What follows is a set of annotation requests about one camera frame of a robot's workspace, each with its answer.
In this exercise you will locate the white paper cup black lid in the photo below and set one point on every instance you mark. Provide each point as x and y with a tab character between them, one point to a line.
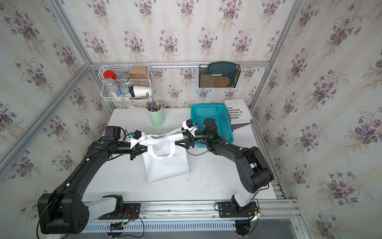
140	91

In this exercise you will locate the black mesh wall organizer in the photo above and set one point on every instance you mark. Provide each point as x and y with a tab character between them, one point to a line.
208	73

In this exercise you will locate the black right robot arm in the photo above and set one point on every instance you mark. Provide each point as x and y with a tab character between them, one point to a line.
254	171

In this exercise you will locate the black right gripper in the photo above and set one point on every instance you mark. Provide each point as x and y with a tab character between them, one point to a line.
191	139

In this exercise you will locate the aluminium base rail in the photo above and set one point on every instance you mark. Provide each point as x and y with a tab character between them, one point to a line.
204	210

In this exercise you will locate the white insulated delivery bag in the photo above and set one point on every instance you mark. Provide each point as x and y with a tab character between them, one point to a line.
163	158

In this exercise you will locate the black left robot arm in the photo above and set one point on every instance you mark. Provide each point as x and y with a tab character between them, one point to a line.
64	212

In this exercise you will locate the white book black lettering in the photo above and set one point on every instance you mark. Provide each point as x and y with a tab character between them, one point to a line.
238	111

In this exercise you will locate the round woven rattan coaster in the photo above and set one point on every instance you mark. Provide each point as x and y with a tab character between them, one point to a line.
222	82

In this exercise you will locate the teal plastic basket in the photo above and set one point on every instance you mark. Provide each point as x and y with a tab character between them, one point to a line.
219	113

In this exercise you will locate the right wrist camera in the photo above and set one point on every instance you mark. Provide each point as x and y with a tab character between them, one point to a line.
189	127

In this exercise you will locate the red lid jar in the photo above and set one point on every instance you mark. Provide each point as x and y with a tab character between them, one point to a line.
109	74

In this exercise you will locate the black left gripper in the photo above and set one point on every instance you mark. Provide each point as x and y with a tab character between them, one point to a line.
136	152

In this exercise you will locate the green pencil cup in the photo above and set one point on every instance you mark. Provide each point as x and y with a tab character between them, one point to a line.
156	114

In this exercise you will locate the clear glass jar blue label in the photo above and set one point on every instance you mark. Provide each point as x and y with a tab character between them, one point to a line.
112	87

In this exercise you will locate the white wire wall basket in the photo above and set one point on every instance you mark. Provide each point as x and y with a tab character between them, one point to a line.
123	83

